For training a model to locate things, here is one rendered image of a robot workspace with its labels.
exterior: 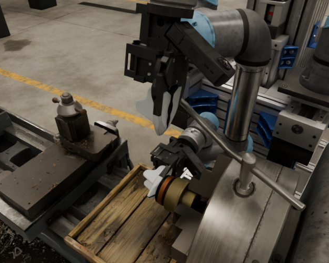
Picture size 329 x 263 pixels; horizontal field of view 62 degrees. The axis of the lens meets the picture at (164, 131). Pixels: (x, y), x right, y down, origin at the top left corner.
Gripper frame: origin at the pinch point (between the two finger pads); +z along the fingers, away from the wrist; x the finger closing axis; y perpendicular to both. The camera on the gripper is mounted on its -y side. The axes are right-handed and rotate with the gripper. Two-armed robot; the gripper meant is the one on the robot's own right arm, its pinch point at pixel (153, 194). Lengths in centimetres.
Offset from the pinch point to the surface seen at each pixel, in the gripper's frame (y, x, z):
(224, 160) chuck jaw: -12.9, 11.2, -9.0
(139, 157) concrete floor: 84, -108, -94
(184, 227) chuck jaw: -11.2, 2.4, 5.0
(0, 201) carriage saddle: 45, -16, 18
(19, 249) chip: 56, -54, 18
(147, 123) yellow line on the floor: 106, -107, -136
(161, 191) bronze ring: -1.9, 2.2, -0.3
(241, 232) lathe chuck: -22.3, 12.1, 6.3
